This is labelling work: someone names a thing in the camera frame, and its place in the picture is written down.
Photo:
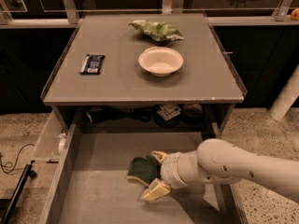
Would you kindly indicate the dark round container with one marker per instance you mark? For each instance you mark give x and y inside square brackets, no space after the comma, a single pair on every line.
[192,114]

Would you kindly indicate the orange fruit on ledge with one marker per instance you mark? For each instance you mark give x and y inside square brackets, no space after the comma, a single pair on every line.
[295,14]

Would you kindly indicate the white bottle in bin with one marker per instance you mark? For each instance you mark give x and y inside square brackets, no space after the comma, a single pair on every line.
[61,138]

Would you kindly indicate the black stand with wheel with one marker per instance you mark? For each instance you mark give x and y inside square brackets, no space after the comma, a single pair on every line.
[12,201]

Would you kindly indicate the open grey top drawer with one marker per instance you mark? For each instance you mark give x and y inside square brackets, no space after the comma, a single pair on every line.
[90,184]

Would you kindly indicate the white paper bowl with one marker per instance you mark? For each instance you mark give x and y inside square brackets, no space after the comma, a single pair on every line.
[160,61]

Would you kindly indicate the crumpled green chip bag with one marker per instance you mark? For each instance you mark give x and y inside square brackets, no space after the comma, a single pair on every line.
[158,31]

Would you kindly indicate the grey cabinet with counter top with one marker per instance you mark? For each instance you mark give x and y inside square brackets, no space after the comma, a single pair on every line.
[111,63]

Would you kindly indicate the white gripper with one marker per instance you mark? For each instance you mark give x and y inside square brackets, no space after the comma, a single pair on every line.
[172,169]

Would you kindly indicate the green and yellow sponge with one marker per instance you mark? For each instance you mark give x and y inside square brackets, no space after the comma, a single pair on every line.
[143,170]

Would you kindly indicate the black items inside cabinet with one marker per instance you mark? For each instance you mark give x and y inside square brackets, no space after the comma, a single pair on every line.
[101,113]

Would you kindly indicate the white folded paper packet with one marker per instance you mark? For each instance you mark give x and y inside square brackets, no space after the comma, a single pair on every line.
[168,111]

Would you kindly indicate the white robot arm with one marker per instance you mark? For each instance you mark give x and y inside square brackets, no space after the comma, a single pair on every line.
[216,161]

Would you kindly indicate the metal window frame rail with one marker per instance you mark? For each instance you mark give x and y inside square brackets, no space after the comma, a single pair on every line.
[32,13]

